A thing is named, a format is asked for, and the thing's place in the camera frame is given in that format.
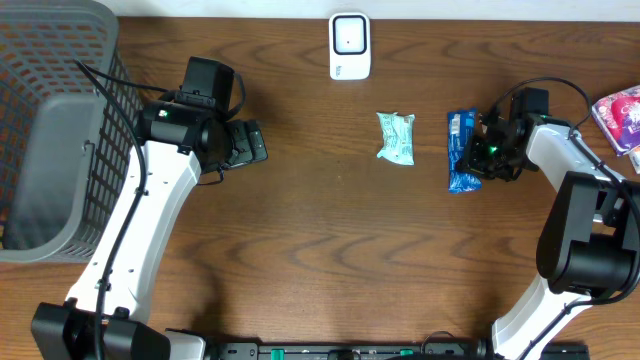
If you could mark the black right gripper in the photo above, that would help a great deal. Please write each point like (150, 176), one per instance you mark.
(480, 161)

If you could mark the purple red snack packet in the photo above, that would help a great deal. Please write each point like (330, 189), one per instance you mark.
(617, 115)

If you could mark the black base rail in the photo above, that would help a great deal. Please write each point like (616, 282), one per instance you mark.
(434, 350)

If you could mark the mint green snack packet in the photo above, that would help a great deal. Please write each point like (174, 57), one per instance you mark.
(397, 135)

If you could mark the orange snack packet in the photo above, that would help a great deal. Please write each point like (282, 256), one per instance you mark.
(634, 157)

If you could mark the grey plastic mesh basket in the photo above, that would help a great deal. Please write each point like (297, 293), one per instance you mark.
(64, 149)

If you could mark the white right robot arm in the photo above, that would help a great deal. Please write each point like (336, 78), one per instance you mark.
(588, 251)

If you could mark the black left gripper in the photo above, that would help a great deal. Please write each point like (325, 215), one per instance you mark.
(248, 145)

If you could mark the blue Oreo cookie packet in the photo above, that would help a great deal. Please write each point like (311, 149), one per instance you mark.
(460, 130)

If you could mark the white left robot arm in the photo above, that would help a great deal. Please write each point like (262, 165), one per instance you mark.
(106, 311)

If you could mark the white barcode scanner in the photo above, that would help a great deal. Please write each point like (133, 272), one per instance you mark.
(349, 46)

